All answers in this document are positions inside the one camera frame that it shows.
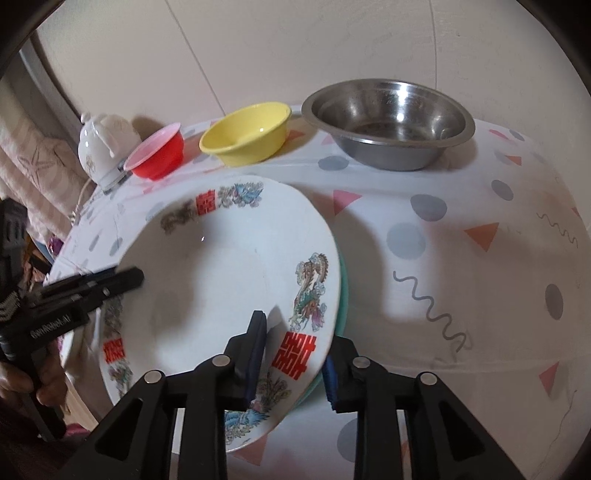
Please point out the red plastic bowl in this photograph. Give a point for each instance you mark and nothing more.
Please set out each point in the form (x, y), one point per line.
(157, 159)

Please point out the large white decorated plate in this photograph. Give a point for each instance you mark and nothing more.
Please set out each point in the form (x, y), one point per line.
(207, 277)

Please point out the teal plate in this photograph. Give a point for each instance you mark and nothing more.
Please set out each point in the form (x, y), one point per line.
(342, 302)

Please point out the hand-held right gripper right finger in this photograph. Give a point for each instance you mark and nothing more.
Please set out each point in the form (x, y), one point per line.
(332, 385)

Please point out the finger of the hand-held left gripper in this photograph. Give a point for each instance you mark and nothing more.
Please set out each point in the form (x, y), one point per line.
(129, 279)
(83, 278)

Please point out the stainless steel bowl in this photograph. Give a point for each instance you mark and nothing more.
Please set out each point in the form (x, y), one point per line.
(392, 147)

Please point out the yellow plastic bowl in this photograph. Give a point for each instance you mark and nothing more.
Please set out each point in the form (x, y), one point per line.
(244, 143)

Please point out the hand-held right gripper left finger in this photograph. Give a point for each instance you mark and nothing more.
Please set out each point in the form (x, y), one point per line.
(256, 355)

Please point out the pink starfish print cloth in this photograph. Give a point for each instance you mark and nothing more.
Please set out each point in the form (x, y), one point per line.
(41, 175)

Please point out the person's left hand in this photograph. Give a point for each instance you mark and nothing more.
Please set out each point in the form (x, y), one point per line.
(48, 376)

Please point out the white electric kettle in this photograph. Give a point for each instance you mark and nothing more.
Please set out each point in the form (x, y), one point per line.
(99, 143)

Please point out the white patterned tablecloth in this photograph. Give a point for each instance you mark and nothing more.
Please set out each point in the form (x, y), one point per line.
(461, 300)

